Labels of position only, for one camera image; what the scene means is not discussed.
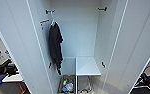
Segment white wardrobe door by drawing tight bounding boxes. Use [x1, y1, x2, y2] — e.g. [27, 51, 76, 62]
[103, 0, 150, 94]
[0, 0, 49, 94]

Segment white folding table top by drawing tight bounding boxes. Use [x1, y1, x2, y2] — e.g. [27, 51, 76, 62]
[2, 73, 25, 84]

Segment orange table legs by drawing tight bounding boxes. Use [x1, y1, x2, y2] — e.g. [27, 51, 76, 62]
[18, 82, 27, 94]

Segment dark wardrobe fitting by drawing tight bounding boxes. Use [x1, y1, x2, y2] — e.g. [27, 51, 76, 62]
[47, 61, 53, 69]
[100, 60, 107, 69]

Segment black garment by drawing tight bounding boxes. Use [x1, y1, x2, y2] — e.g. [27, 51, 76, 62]
[48, 22, 65, 76]

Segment yellow green small item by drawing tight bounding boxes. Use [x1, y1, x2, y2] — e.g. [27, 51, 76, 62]
[62, 78, 69, 85]

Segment brown storage box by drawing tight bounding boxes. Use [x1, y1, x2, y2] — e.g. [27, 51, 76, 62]
[58, 74, 77, 94]

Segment white wardrobe shelf bench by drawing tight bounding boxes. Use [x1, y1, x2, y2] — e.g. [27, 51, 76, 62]
[74, 55, 102, 94]

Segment orange tag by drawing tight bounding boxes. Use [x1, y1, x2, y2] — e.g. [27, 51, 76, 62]
[39, 18, 51, 25]

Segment white bottle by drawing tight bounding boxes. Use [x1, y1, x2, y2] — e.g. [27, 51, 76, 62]
[65, 82, 75, 93]

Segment white clothes hanger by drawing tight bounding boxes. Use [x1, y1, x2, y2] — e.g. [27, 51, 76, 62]
[49, 10, 58, 28]

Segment black wardrobe hook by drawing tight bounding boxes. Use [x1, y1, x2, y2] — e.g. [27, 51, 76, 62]
[44, 8, 56, 15]
[97, 6, 108, 13]

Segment white wardrobe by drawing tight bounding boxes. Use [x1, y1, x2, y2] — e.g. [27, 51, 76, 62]
[25, 0, 139, 94]

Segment pale wire frame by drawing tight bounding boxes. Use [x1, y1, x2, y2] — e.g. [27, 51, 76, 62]
[77, 75, 94, 94]

